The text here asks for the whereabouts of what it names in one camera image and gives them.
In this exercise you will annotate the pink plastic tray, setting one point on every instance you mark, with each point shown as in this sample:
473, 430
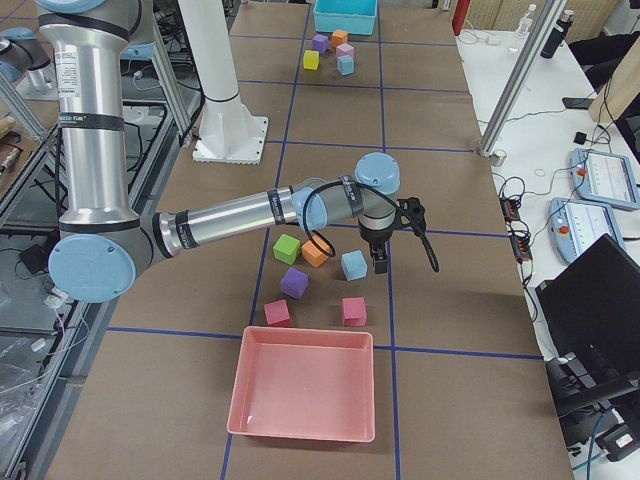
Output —
306, 384

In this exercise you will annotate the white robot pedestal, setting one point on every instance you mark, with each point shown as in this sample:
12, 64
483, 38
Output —
228, 132

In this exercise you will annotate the black smartphone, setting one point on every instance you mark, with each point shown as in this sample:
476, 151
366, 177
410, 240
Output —
572, 103

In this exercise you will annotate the black laptop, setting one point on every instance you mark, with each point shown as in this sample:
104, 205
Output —
594, 303

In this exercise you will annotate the red foam block left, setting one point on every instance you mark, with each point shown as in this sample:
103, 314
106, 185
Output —
277, 314

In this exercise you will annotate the blue plastic tray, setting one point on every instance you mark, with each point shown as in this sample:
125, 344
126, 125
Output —
354, 16

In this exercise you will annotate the teach pendant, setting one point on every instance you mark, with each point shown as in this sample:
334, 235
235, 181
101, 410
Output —
604, 177
577, 224

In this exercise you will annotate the green foam block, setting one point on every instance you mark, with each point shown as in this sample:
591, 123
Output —
287, 249

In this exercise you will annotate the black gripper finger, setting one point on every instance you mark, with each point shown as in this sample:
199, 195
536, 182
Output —
379, 260

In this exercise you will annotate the red foam block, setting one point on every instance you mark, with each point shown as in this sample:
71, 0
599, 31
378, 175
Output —
277, 314
354, 312

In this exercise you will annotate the red foam block right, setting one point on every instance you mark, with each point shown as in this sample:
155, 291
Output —
354, 312

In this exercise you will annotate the orange foam block near blue tray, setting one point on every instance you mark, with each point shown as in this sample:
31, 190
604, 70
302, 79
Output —
339, 37

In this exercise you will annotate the black water bottle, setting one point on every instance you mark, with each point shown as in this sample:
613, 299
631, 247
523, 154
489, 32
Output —
558, 34

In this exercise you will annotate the teach pendant near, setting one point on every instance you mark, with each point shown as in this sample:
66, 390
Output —
577, 224

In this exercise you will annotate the teach pendant far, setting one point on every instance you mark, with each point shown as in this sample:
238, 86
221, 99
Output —
604, 177

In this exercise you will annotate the yellow foam block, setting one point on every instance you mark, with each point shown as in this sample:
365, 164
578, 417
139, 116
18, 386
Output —
311, 60

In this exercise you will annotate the aluminium frame post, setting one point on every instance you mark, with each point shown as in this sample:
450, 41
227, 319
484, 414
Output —
519, 74

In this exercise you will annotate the orange foam block near pink tray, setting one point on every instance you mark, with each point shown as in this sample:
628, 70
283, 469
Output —
312, 254

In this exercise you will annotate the light blue foam block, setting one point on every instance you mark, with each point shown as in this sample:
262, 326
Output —
354, 265
345, 65

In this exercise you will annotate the purple foam block near pink tray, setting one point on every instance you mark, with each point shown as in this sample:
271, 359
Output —
294, 283

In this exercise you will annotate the purple foam block near blue tray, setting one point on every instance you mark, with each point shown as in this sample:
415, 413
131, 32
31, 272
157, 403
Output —
320, 43

